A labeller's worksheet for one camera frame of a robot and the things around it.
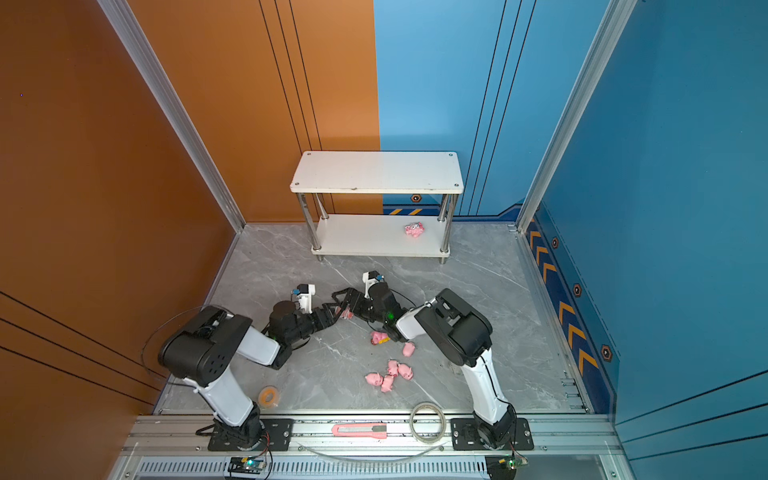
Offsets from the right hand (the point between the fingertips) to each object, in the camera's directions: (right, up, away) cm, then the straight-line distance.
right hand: (337, 302), depth 92 cm
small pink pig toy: (+22, -13, -6) cm, 26 cm away
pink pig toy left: (+12, -19, -11) cm, 25 cm away
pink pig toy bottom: (+16, -20, -12) cm, 28 cm away
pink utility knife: (+11, -29, -18) cm, 36 cm away
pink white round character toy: (+3, -4, -1) cm, 5 cm away
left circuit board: (-18, -35, -21) cm, 45 cm away
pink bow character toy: (+25, +24, +14) cm, 37 cm away
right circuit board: (+44, -35, -22) cm, 60 cm away
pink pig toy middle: (+17, -17, -9) cm, 26 cm away
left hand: (+1, -1, 0) cm, 2 cm away
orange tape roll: (-16, -23, -13) cm, 31 cm away
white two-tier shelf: (+12, +35, +24) cm, 44 cm away
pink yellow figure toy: (+13, -9, -5) cm, 17 cm away
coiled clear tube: (+30, -28, -18) cm, 45 cm away
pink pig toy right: (+21, -17, -11) cm, 29 cm away
